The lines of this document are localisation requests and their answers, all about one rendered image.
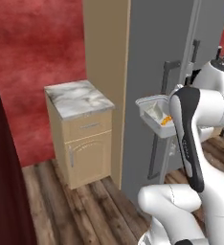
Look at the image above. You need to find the beige cabinet door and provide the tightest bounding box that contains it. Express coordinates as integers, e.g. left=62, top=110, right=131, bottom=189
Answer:
left=63, top=129, right=114, bottom=189

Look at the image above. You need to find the clear tupperware with food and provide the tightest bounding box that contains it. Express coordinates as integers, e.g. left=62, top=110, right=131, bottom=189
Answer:
left=135, top=94, right=179, bottom=140

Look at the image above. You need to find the beige cabinet with marble top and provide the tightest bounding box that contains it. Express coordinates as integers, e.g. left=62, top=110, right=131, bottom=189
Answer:
left=43, top=79, right=116, bottom=191

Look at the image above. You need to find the grey fridge door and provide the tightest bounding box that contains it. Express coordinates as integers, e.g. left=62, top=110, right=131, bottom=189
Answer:
left=121, top=0, right=202, bottom=206

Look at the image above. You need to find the grey fridge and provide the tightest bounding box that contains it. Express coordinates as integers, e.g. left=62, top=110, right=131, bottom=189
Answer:
left=180, top=0, right=224, bottom=97

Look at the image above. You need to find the beige drawer front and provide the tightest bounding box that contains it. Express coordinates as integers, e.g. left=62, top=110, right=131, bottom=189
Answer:
left=61, top=110, right=114, bottom=144

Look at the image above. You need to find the tall beige side panel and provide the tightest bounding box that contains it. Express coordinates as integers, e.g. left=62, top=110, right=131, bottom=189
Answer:
left=81, top=0, right=132, bottom=191

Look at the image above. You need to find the grey drawer handle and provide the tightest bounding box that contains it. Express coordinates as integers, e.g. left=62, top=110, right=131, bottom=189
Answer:
left=78, top=122, right=101, bottom=130

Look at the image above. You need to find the grey cabinet door handle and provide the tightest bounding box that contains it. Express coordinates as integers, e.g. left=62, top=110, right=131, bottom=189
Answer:
left=68, top=145, right=76, bottom=168

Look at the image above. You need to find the long dark grey door handle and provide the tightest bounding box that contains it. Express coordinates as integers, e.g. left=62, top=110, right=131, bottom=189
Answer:
left=146, top=59, right=182, bottom=180

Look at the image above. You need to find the short dark grey door handle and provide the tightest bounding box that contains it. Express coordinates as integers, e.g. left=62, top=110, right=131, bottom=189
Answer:
left=184, top=38, right=202, bottom=85

